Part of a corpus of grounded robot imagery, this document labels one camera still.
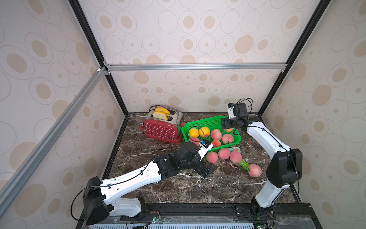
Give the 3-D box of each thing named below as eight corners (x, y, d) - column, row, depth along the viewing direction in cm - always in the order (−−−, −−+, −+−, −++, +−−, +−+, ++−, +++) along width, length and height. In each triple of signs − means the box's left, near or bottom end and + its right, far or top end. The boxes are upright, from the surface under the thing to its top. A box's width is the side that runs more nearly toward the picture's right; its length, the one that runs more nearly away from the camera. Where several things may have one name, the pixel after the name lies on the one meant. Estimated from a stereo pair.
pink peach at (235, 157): (229, 163, 93) (231, 160, 88) (228, 155, 97) (229, 151, 93) (240, 163, 93) (242, 160, 88) (238, 155, 97) (240, 150, 93)
